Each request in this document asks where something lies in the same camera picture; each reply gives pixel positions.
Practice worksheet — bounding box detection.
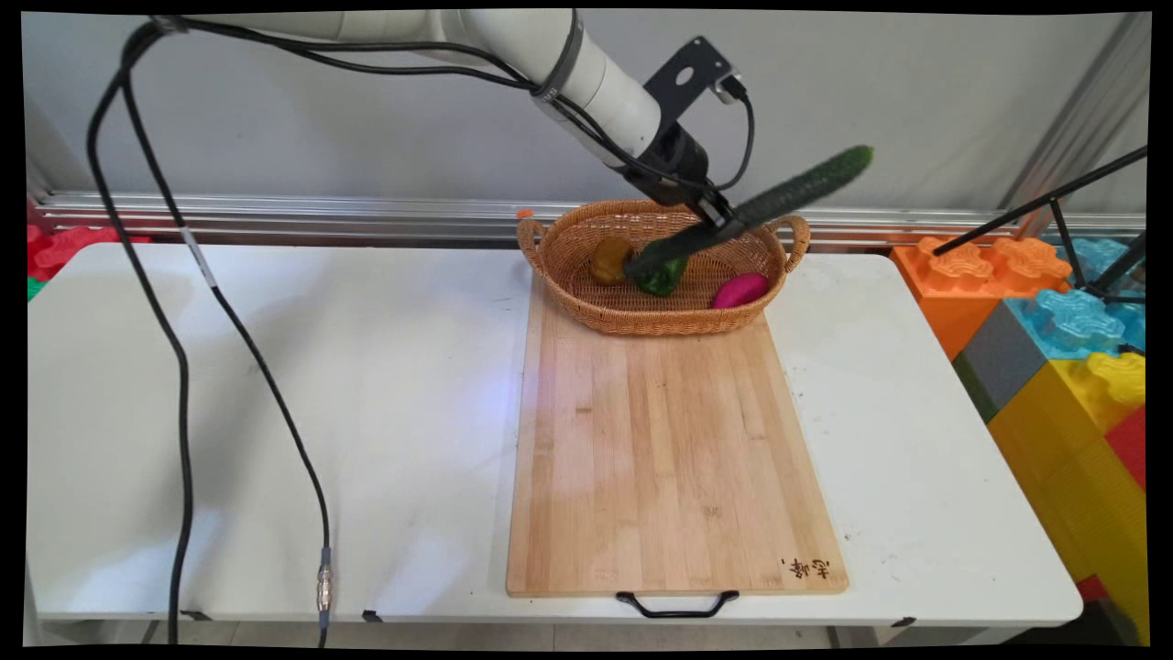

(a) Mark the black tripod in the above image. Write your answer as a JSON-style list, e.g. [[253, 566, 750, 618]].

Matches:
[[932, 146, 1149, 306]]

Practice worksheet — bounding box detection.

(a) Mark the yellow brown vegetable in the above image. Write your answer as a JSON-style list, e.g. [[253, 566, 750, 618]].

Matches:
[[589, 237, 635, 286]]

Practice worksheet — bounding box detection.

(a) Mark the woven wicker basket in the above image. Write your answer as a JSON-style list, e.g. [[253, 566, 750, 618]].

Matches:
[[516, 199, 811, 337]]

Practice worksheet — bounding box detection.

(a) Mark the dark wrist strap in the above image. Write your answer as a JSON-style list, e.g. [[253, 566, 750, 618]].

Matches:
[[532, 11, 587, 102]]

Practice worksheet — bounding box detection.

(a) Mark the aluminium rail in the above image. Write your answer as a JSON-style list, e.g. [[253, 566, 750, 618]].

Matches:
[[32, 192, 1146, 251]]

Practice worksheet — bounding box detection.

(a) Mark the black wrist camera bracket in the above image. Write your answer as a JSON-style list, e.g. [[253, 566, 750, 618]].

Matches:
[[643, 37, 745, 122]]

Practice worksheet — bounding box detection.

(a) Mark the red toy block behind table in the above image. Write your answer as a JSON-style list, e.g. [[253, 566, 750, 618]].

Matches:
[[26, 224, 153, 284]]

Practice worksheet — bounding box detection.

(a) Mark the light blue toy block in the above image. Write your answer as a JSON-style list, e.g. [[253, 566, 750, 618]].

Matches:
[[1003, 237, 1147, 360]]

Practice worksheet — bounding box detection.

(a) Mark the thick black cable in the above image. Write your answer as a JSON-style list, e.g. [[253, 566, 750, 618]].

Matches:
[[86, 16, 684, 646]]

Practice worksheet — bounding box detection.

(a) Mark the thin black cable with connector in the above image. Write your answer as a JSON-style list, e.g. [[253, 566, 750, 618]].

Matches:
[[119, 16, 756, 648]]

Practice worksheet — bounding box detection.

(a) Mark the wooden cutting board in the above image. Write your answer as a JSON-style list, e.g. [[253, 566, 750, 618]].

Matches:
[[506, 270, 850, 599]]

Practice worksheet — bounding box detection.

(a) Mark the long dark green cucumber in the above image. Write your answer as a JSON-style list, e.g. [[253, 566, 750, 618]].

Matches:
[[623, 145, 874, 281]]

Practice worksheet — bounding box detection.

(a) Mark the magenta eggplant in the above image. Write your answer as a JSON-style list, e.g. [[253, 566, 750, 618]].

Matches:
[[711, 272, 771, 310]]

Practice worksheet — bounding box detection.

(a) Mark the orange toy block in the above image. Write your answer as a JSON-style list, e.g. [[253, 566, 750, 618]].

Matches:
[[891, 236, 1073, 361]]

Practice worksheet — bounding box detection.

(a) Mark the green bell pepper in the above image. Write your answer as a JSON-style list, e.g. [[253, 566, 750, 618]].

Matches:
[[632, 253, 690, 297]]

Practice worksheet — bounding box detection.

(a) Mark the red toy block beside yellow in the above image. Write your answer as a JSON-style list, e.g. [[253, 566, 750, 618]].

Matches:
[[1104, 407, 1147, 492]]

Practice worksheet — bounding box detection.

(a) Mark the grey toy block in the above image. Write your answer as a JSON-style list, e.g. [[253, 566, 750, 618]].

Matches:
[[951, 300, 1051, 424]]

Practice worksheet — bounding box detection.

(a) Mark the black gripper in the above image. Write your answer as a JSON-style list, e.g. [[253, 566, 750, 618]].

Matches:
[[630, 123, 738, 231]]

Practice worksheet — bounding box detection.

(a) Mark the diagonal aluminium post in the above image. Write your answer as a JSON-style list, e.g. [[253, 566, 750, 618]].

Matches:
[[997, 13, 1152, 241]]

